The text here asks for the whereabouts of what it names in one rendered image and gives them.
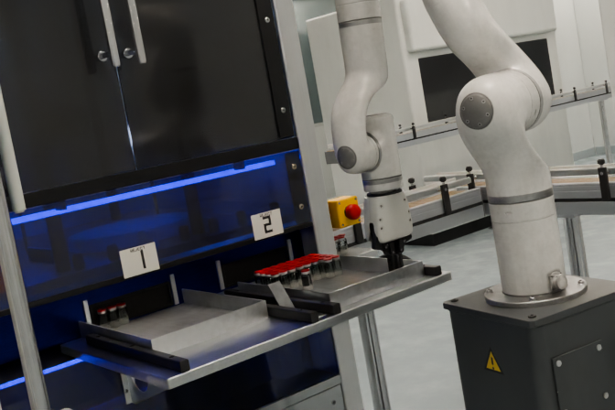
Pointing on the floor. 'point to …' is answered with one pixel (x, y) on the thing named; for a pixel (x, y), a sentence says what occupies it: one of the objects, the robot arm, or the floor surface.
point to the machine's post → (290, 41)
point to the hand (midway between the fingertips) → (395, 263)
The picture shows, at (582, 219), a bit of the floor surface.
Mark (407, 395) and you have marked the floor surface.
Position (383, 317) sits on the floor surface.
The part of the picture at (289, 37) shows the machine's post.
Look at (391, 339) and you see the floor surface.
